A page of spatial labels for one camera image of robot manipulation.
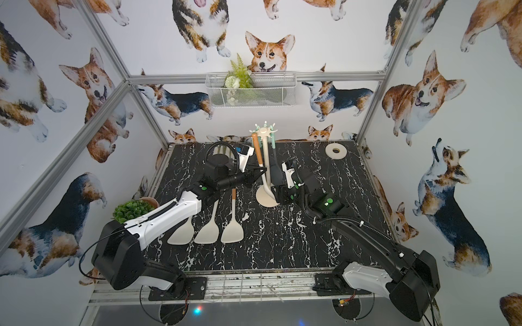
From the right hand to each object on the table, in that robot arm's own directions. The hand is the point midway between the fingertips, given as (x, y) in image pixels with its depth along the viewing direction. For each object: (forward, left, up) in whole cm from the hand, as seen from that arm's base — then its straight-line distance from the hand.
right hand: (275, 185), depth 75 cm
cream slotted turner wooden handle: (+6, +5, +5) cm, 10 cm away
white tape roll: (+36, -36, -25) cm, 57 cm away
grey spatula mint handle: (+10, 0, -7) cm, 12 cm away
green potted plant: (-6, +54, -6) cm, 55 cm away
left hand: (+6, +3, +4) cm, 8 cm away
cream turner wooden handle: (-9, +18, -21) cm, 29 cm away
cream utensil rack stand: (+8, +7, -23) cm, 25 cm away
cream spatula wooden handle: (-10, +28, -22) cm, 37 cm away
